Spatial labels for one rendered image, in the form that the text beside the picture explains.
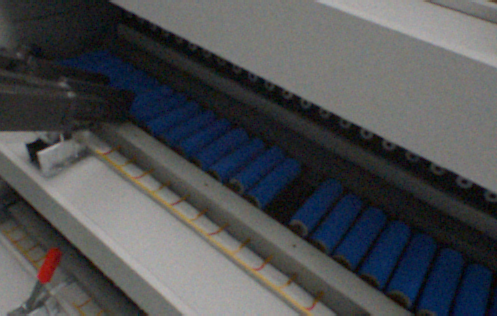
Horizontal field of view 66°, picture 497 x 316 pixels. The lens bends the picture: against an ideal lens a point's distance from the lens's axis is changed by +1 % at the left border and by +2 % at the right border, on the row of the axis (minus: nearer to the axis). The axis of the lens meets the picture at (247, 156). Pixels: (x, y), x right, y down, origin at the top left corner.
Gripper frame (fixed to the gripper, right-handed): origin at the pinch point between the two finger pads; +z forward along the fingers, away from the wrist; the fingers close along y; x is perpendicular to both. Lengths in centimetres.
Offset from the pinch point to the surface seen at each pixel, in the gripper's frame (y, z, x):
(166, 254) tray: 13.5, -0.4, -6.4
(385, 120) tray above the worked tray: 22.7, -4.5, 8.4
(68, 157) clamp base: 0.9, -0.1, -5.4
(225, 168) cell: 11.7, 5.9, -0.7
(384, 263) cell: 25.8, 6.3, -0.3
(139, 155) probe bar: 5.4, 2.7, -2.8
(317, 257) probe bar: 22.1, 3.2, -1.6
